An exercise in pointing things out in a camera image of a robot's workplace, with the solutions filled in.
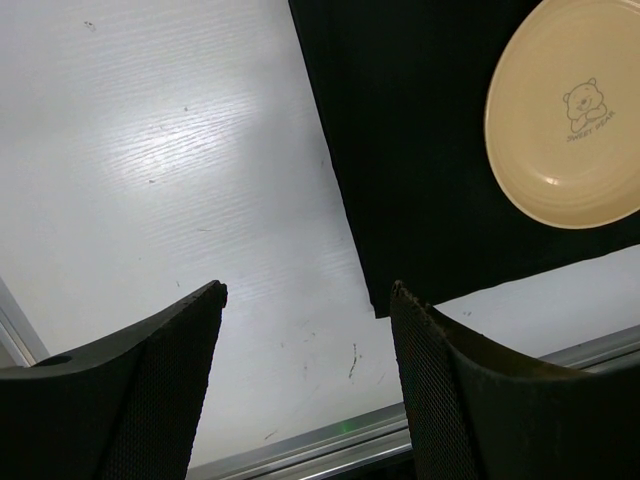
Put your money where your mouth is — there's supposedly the beige plate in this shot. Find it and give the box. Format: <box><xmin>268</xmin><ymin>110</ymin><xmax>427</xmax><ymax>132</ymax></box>
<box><xmin>484</xmin><ymin>1</ymin><xmax>639</xmax><ymax>230</ymax></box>

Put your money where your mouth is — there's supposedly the aluminium table frame rail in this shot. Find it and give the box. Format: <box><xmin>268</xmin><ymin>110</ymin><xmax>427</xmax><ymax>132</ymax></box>
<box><xmin>0</xmin><ymin>277</ymin><xmax>640</xmax><ymax>480</ymax></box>

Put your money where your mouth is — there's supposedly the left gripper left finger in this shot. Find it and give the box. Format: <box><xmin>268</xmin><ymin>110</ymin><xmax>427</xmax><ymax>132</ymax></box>
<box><xmin>1</xmin><ymin>280</ymin><xmax>228</xmax><ymax>479</ymax></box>

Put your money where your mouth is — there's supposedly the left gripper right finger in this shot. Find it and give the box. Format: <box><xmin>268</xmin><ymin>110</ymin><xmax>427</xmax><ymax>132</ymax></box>
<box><xmin>390</xmin><ymin>282</ymin><xmax>639</xmax><ymax>479</ymax></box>

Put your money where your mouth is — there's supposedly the black cloth placemat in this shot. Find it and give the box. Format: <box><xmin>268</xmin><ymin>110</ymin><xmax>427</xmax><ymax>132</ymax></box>
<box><xmin>290</xmin><ymin>1</ymin><xmax>639</xmax><ymax>318</ymax></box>

